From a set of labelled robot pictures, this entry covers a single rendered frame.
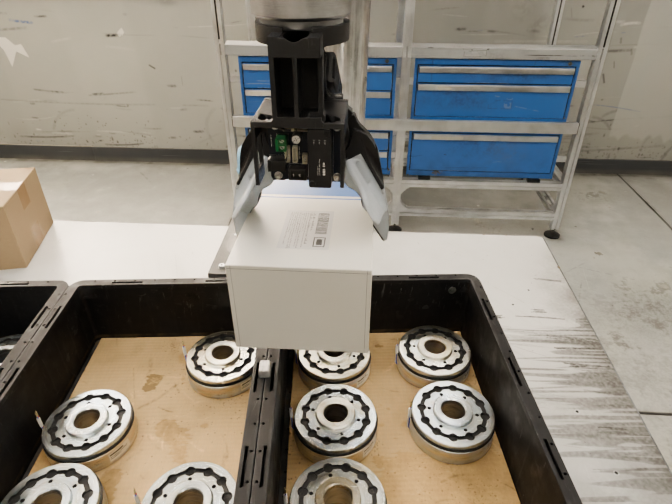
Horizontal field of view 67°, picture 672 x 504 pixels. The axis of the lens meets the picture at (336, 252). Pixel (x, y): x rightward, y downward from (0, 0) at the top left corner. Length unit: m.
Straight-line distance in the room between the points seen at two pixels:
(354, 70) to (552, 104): 1.81
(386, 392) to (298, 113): 0.45
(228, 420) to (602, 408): 0.61
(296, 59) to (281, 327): 0.22
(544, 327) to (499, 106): 1.60
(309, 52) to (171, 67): 3.18
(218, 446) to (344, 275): 0.34
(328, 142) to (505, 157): 2.27
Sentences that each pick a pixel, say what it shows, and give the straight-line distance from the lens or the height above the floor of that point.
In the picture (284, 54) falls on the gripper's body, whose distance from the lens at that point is 0.37.
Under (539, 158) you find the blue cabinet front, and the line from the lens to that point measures 2.68.
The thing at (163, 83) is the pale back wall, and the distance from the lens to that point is 3.58.
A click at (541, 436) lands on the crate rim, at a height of 0.93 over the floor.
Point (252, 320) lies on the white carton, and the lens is 0.45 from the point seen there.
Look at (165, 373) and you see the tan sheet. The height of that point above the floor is 0.83.
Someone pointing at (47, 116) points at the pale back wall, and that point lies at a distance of 4.02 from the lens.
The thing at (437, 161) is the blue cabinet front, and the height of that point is 0.40.
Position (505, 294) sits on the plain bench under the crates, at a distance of 1.16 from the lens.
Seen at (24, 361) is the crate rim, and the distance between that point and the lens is 0.72.
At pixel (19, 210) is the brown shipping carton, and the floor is 0.82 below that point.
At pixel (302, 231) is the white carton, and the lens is 0.46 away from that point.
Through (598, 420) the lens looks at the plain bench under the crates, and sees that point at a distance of 0.95.
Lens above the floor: 1.36
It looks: 33 degrees down
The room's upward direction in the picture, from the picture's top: straight up
